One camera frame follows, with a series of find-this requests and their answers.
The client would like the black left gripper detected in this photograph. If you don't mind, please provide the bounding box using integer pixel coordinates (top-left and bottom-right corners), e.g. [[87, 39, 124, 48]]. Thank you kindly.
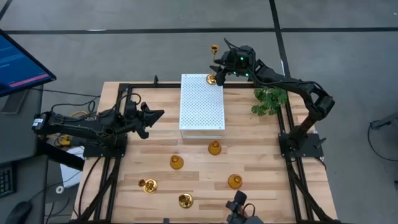
[[117, 102, 165, 139]]

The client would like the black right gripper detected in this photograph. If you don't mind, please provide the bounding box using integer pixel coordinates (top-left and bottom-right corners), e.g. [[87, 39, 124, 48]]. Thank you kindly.
[[210, 48, 258, 86]]

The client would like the brass candlestick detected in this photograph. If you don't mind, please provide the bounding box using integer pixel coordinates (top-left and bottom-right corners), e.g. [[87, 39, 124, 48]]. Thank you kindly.
[[205, 44, 220, 86], [178, 192, 194, 209], [137, 178, 159, 195]]

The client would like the amber ribbed glass candle holder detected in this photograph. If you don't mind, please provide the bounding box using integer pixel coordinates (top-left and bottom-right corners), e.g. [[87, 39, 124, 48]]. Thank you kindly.
[[227, 174, 243, 190], [207, 140, 223, 156], [169, 154, 185, 170]]

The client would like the white perforated metal shelf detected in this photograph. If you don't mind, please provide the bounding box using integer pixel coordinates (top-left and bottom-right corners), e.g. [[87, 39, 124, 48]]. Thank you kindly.
[[179, 73, 226, 139]]

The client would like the green leafy plant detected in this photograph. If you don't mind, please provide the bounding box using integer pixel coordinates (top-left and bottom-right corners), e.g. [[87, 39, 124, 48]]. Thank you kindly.
[[251, 86, 289, 117]]

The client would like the yellow connector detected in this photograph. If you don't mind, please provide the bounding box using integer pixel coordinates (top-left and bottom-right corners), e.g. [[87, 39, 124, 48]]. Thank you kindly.
[[55, 133, 73, 147]]

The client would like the white paper sheet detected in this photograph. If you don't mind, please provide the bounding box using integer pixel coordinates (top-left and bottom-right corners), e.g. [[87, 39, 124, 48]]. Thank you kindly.
[[60, 146, 85, 188]]

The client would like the black clamp knob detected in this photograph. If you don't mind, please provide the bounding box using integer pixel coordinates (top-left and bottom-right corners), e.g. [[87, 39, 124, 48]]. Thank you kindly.
[[313, 137, 328, 149]]

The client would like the grey desk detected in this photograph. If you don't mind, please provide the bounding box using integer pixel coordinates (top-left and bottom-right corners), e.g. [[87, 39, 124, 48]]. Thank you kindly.
[[0, 85, 50, 224]]

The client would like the grey monitor stand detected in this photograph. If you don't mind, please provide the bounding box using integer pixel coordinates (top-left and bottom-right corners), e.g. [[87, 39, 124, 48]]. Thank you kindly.
[[0, 88, 30, 114]]

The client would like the computer monitor with blue screen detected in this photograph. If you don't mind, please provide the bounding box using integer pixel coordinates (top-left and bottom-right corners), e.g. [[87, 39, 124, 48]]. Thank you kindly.
[[0, 29, 57, 98]]

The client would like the black keyboard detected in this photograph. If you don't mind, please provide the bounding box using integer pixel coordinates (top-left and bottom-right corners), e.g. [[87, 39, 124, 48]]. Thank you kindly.
[[0, 164, 15, 198]]

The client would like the black computer mouse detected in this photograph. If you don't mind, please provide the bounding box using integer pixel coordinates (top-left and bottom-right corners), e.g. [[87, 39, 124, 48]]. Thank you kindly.
[[5, 201, 32, 224]]

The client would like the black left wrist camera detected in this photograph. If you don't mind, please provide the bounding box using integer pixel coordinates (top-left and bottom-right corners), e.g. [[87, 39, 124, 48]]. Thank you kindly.
[[126, 100, 141, 116]]

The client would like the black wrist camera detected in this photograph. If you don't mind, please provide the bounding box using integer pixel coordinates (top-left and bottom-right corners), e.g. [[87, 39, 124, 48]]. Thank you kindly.
[[231, 45, 254, 67], [126, 100, 141, 116]]

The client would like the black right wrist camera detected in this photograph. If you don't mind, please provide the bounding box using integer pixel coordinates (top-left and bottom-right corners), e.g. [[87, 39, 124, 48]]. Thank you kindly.
[[231, 45, 254, 67]]

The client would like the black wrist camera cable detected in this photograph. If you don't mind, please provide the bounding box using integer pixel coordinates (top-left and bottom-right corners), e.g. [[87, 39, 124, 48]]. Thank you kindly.
[[114, 92, 142, 110]]

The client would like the black aluminium table frame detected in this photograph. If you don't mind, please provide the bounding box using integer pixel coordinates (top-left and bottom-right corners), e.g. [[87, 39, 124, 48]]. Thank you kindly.
[[70, 81, 343, 224]]

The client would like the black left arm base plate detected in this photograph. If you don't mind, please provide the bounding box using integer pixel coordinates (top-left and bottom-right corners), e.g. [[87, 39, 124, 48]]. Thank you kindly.
[[83, 133, 128, 158]]

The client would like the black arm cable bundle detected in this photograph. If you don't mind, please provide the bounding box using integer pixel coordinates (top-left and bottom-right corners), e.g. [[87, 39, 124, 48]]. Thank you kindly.
[[49, 96, 98, 123]]

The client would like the yellow cable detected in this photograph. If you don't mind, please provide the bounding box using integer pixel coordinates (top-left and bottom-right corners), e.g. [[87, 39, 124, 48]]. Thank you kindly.
[[69, 110, 90, 119]]

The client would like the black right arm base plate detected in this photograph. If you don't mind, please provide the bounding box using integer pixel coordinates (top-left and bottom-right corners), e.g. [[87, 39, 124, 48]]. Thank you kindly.
[[278, 132, 325, 158]]

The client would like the thin black floor cable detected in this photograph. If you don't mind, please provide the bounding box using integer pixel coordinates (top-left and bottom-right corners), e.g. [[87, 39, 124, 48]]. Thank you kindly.
[[367, 119, 398, 162]]

